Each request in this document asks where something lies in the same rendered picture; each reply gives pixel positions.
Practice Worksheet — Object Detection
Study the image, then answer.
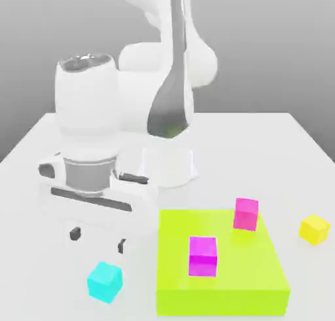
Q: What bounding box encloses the small cyan cube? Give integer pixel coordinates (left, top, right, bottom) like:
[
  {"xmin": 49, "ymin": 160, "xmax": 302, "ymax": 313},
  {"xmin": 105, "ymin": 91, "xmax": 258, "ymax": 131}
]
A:
[{"xmin": 86, "ymin": 261, "xmax": 124, "ymax": 305}]

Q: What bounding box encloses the small yellow cube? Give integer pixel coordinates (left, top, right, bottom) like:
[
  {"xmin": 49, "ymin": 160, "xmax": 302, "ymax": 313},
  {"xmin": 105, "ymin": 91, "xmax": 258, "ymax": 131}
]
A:
[{"xmin": 298, "ymin": 214, "xmax": 331, "ymax": 246}]

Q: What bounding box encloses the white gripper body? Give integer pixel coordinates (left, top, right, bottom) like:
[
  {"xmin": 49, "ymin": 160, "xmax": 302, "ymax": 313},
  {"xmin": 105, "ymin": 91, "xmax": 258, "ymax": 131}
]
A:
[{"xmin": 38, "ymin": 179, "xmax": 159, "ymax": 238}]

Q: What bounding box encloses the large lime green box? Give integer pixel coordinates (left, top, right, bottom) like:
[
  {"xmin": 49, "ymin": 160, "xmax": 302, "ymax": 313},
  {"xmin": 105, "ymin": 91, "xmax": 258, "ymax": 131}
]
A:
[{"xmin": 156, "ymin": 208, "xmax": 292, "ymax": 317}]

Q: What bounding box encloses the small pink cube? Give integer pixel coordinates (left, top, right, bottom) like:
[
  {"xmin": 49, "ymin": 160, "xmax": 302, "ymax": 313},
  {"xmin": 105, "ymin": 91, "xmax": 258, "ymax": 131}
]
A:
[{"xmin": 233, "ymin": 197, "xmax": 260, "ymax": 232}]

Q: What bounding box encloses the small magenta cube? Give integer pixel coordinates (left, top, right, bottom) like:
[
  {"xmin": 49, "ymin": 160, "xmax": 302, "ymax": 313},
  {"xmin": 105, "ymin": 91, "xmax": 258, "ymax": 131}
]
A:
[{"xmin": 188, "ymin": 236, "xmax": 219, "ymax": 278}]

